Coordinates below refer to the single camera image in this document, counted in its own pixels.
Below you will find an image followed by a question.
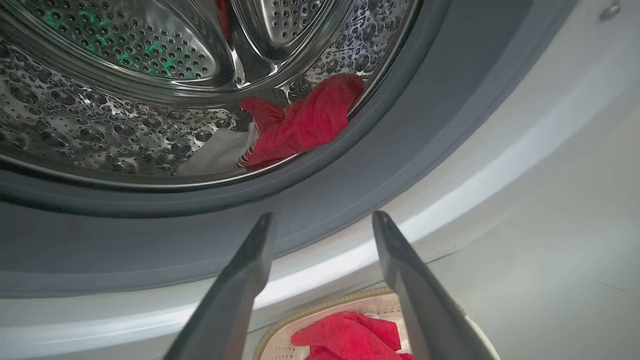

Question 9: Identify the red garment with striped trim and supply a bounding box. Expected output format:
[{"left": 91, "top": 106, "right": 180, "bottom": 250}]
[{"left": 177, "top": 73, "right": 366, "bottom": 176}]

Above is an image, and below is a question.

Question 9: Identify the red garment with white tag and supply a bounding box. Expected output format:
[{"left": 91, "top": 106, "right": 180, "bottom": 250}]
[{"left": 291, "top": 312, "right": 416, "bottom": 360}]

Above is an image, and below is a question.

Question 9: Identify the stainless steel washer drum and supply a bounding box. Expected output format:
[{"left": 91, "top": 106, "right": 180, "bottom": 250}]
[{"left": 0, "top": 0, "right": 421, "bottom": 188}]

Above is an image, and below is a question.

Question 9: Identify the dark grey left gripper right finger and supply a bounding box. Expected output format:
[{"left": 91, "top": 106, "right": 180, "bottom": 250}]
[{"left": 372, "top": 210, "right": 486, "bottom": 360}]

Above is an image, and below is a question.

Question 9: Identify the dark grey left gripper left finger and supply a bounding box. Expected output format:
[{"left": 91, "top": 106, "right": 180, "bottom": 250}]
[{"left": 162, "top": 212, "right": 277, "bottom": 360}]

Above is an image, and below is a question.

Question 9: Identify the white front-load washing machine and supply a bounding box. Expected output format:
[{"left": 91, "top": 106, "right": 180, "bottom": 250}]
[{"left": 0, "top": 0, "right": 640, "bottom": 360}]

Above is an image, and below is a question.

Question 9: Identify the cream perforated basket brown rim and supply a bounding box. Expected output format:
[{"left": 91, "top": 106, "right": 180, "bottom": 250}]
[{"left": 252, "top": 287, "right": 501, "bottom": 360}]

